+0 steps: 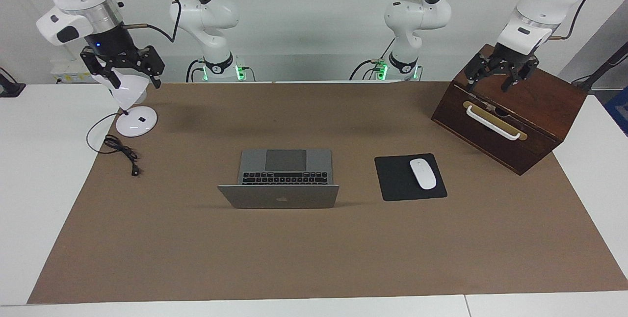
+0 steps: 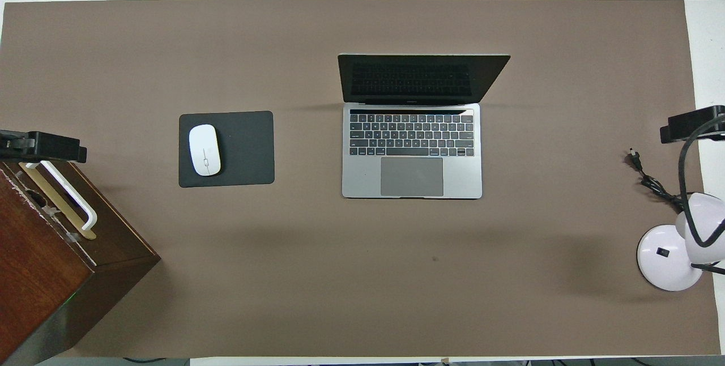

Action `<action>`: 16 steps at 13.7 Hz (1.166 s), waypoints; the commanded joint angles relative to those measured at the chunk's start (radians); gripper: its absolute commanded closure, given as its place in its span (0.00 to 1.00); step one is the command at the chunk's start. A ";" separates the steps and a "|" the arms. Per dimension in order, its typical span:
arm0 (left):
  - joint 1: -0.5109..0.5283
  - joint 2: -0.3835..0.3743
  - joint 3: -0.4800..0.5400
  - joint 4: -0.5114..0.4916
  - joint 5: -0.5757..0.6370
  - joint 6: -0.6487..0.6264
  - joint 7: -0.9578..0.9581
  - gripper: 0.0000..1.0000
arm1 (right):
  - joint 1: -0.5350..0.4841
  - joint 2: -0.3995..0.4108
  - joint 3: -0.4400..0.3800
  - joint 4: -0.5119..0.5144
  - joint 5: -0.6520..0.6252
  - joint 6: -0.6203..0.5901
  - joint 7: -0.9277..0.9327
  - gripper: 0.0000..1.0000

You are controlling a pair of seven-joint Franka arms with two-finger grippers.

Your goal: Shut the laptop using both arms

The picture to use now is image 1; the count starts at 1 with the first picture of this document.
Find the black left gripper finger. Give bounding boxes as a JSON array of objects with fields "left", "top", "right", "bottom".
[
  {"left": 500, "top": 69, "right": 521, "bottom": 93},
  {"left": 465, "top": 69, "right": 484, "bottom": 93}
]

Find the silver laptop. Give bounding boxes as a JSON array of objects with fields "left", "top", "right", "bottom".
[{"left": 217, "top": 149, "right": 340, "bottom": 210}]

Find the dark wooden box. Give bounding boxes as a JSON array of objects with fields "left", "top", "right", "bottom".
[{"left": 431, "top": 44, "right": 588, "bottom": 176}]

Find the white desk lamp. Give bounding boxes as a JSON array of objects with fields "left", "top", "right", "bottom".
[{"left": 91, "top": 69, "right": 158, "bottom": 137}]

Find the black stand leg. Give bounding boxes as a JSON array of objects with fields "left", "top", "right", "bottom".
[{"left": 572, "top": 42, "right": 628, "bottom": 93}]

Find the white computer mouse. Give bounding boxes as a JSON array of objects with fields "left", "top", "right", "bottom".
[{"left": 410, "top": 158, "right": 437, "bottom": 190}]

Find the blue object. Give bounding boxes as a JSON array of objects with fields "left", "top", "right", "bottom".
[{"left": 603, "top": 86, "right": 628, "bottom": 136}]

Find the black mouse pad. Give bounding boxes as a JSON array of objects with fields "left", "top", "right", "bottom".
[{"left": 374, "top": 153, "right": 448, "bottom": 202}]

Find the brown table mat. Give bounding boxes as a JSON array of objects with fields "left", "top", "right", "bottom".
[{"left": 27, "top": 81, "right": 628, "bottom": 304}]

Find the black base cable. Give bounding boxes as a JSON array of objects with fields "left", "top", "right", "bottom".
[
  {"left": 349, "top": 37, "right": 397, "bottom": 81},
  {"left": 186, "top": 58, "right": 207, "bottom": 82}
]

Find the white box handle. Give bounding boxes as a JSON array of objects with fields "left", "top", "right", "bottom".
[{"left": 465, "top": 105, "right": 522, "bottom": 141}]

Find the black lamp power cable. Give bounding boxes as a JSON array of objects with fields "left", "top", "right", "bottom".
[{"left": 86, "top": 112, "right": 141, "bottom": 177}]

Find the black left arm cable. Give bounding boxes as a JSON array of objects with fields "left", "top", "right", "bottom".
[{"left": 549, "top": 0, "right": 612, "bottom": 41}]

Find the black clamp mount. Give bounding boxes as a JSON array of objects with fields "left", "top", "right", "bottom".
[{"left": 0, "top": 68, "right": 26, "bottom": 98}]

